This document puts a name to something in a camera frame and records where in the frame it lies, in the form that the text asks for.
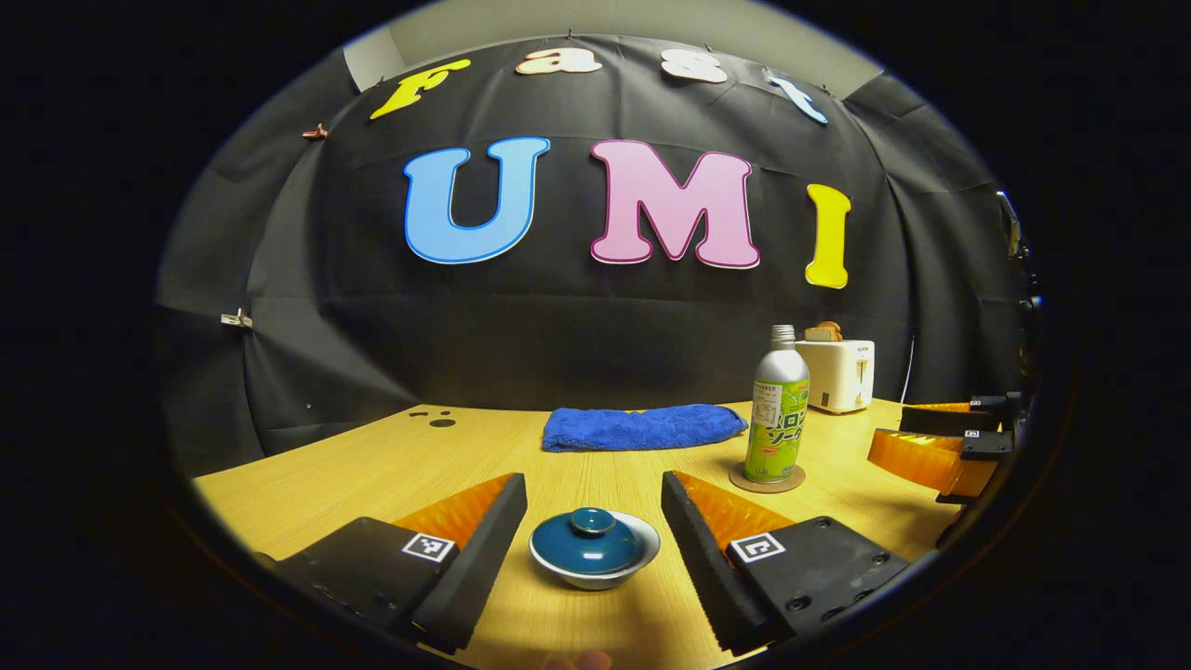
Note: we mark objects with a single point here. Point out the white teacup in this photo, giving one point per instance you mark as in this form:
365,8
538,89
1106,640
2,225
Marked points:
595,579

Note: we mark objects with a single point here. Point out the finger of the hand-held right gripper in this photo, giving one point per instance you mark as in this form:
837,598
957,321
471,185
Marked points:
935,421
921,461

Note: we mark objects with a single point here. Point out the blue towel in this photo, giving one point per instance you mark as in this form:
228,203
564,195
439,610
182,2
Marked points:
642,428

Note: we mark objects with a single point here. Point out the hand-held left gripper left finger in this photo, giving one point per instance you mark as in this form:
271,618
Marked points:
475,568

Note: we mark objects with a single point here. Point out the blue teacup lid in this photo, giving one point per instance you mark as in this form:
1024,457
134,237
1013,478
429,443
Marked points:
588,544

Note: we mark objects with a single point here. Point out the white clip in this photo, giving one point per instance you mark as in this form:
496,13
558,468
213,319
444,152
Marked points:
236,319

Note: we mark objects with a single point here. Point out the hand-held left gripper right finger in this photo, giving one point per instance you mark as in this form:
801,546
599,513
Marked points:
707,568

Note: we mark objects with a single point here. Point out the white toaster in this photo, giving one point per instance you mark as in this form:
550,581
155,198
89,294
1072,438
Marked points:
842,377

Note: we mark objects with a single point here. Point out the red clip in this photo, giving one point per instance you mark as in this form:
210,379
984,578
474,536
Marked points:
314,132

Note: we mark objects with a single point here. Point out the silver green water bottle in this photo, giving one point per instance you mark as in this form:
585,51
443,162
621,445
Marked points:
777,423

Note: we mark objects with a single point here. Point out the toasted bread slice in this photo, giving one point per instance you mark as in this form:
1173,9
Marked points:
823,331

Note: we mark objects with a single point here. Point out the black backdrop cloth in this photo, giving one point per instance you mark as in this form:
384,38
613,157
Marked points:
558,326

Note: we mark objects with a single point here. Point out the round brown coaster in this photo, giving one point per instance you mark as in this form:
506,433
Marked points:
768,486

